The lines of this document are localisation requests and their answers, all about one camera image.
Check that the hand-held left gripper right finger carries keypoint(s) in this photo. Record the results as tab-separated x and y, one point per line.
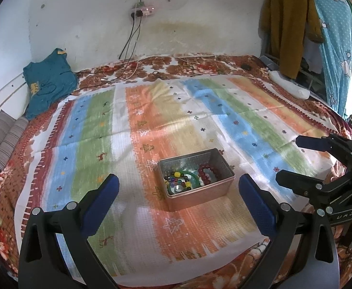
257	207

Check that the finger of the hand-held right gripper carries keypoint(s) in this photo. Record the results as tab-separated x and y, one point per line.
311	143
296	180

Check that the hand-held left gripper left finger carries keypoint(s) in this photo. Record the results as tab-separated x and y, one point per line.
100	204

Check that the metal tin box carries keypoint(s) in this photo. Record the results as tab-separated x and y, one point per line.
200	198

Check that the green bangle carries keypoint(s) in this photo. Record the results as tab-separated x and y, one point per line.
195	176

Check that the striped colourful blanket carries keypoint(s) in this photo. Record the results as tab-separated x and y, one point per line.
103	126

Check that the blue dotted hanging fabric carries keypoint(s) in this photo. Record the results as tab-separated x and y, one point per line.
335	36

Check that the grey striped folded cloth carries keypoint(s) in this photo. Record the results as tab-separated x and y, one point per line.
4	138

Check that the mustard hanging garment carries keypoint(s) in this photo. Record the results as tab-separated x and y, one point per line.
287	21

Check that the teal shirt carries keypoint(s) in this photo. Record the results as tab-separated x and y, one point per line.
49	78

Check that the white bed headboard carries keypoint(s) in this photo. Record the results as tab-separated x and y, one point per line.
1	96

